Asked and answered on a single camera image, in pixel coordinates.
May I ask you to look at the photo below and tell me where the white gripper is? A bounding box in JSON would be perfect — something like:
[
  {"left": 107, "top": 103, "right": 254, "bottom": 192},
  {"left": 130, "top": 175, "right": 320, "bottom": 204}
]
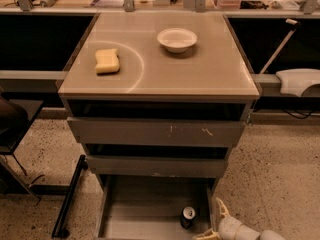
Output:
[{"left": 193, "top": 198, "right": 260, "bottom": 240}]

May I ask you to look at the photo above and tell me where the dark pepsi can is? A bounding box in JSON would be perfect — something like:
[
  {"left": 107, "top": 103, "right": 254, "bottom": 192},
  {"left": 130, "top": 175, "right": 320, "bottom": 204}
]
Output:
[{"left": 180, "top": 206, "right": 196, "bottom": 229}]

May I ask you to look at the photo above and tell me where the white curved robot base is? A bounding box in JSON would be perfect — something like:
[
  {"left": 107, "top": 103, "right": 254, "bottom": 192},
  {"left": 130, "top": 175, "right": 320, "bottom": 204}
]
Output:
[{"left": 276, "top": 68, "right": 320, "bottom": 97}]

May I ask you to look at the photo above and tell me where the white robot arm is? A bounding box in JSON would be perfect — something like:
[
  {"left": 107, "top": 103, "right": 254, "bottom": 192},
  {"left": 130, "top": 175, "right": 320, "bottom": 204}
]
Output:
[{"left": 192, "top": 198, "right": 286, "bottom": 240}]

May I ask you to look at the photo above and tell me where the open grey bottom drawer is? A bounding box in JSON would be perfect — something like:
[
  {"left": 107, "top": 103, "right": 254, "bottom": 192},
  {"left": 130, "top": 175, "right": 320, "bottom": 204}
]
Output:
[{"left": 94, "top": 175, "right": 213, "bottom": 240}]

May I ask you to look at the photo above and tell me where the grey middle drawer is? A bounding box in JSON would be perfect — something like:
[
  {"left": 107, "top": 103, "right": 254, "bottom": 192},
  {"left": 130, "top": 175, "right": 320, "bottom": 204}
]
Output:
[{"left": 87, "top": 156, "right": 227, "bottom": 178}]

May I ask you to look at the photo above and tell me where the grey drawer cabinet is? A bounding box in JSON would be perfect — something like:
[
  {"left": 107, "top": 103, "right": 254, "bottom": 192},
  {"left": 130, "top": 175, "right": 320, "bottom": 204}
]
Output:
[{"left": 57, "top": 11, "right": 261, "bottom": 240}]

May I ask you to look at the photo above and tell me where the grey top drawer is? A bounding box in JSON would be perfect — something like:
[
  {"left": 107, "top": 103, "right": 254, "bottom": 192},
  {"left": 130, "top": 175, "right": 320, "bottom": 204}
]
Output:
[{"left": 67, "top": 117, "right": 245, "bottom": 147}]

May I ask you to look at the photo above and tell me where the black floor stand bar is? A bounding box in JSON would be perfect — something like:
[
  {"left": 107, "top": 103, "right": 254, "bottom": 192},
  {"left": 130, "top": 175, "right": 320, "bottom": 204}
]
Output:
[{"left": 51, "top": 155, "right": 86, "bottom": 239}]

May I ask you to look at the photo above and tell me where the white bowl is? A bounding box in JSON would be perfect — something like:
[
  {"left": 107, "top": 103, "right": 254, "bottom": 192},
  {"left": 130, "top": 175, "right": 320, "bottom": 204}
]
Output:
[{"left": 157, "top": 28, "right": 198, "bottom": 53}]

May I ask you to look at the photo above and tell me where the yellow sponge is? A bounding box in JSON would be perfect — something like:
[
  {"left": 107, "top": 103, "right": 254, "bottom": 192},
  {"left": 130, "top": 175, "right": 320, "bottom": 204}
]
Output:
[{"left": 95, "top": 48, "right": 120, "bottom": 74}]

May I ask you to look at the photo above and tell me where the grey leaning stick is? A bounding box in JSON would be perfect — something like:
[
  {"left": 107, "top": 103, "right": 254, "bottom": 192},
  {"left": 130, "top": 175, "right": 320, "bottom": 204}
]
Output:
[{"left": 260, "top": 18, "right": 301, "bottom": 74}]

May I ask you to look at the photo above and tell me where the dark chair at left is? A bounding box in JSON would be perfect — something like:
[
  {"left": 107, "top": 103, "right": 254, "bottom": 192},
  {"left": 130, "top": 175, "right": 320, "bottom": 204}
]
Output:
[{"left": 0, "top": 89, "right": 44, "bottom": 198}]

